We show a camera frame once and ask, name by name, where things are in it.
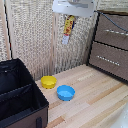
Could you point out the woven folding screen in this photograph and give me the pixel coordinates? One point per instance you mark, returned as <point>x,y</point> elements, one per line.
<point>33,36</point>

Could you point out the brown drawer cabinet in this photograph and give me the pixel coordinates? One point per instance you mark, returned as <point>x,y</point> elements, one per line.
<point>110,45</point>

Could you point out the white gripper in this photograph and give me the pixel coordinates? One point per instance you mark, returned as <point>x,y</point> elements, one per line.
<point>74,6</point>

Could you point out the yellow bowl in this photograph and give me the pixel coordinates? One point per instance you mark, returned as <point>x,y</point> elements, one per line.
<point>48,81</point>

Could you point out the red yellow cereal bar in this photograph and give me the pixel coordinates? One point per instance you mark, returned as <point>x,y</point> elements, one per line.
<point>68,28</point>

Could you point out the blue bowl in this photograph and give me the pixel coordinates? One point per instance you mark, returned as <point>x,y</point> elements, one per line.
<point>65,92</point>

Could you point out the black fabric storage box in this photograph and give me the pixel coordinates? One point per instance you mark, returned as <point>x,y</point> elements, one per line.
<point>18,96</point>

